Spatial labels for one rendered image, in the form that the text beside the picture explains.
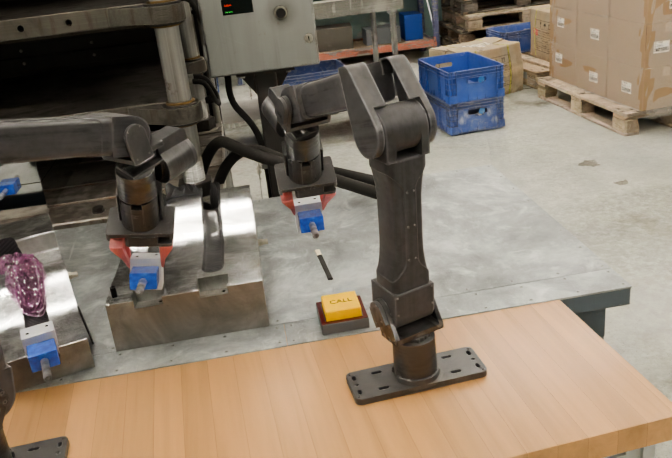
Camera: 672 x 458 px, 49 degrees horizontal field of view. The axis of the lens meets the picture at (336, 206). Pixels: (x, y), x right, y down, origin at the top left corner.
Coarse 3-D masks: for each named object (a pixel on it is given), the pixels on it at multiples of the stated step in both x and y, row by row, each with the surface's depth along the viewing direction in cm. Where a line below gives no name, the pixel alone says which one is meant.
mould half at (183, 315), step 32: (224, 192) 151; (192, 224) 144; (224, 224) 144; (192, 256) 136; (224, 256) 134; (256, 256) 132; (128, 288) 125; (192, 288) 122; (256, 288) 123; (128, 320) 121; (160, 320) 122; (192, 320) 123; (224, 320) 124; (256, 320) 125
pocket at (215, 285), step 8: (200, 280) 126; (208, 280) 126; (216, 280) 126; (224, 280) 126; (200, 288) 126; (208, 288) 126; (216, 288) 127; (224, 288) 127; (200, 296) 122; (208, 296) 122
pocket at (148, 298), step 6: (162, 288) 125; (132, 294) 122; (144, 294) 125; (150, 294) 125; (156, 294) 125; (138, 300) 125; (144, 300) 125; (150, 300) 126; (156, 300) 125; (138, 306) 121; (144, 306) 121
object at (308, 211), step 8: (296, 200) 135; (304, 200) 135; (312, 200) 134; (320, 200) 134; (296, 208) 133; (304, 208) 133; (312, 208) 133; (320, 208) 134; (296, 216) 133; (304, 216) 131; (312, 216) 130; (320, 216) 130; (296, 224) 136; (304, 224) 130; (312, 224) 129; (320, 224) 130; (304, 232) 130; (312, 232) 126
